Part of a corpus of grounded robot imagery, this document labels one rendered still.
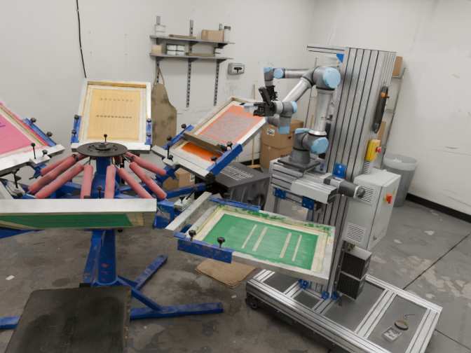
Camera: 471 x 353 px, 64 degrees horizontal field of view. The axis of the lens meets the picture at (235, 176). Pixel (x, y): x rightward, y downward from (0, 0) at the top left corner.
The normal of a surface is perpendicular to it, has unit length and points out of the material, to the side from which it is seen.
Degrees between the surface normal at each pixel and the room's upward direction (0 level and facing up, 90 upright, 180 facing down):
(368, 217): 90
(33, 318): 0
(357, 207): 90
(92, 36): 90
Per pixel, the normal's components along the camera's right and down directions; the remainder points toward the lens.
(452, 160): -0.74, 0.17
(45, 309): 0.09, -0.93
